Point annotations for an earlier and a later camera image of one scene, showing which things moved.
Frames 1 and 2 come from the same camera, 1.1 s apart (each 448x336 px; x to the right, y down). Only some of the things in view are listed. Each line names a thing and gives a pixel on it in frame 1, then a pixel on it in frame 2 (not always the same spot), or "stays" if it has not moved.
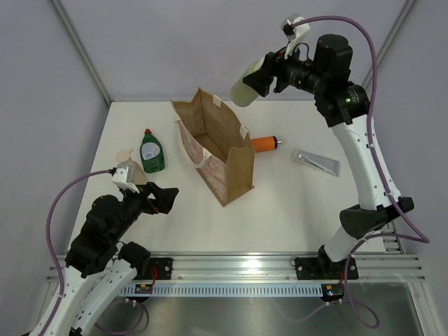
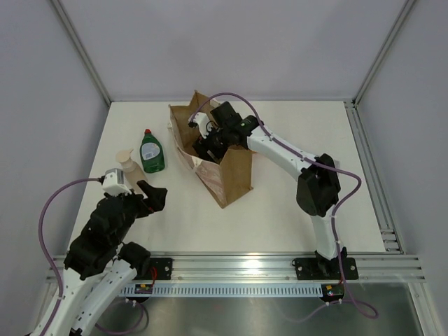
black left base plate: x=163 y=267 stays
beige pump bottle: x=123 y=157 stays
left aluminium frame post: x=83 y=52 stays
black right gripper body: x=291 y=71 to x=216 y=141
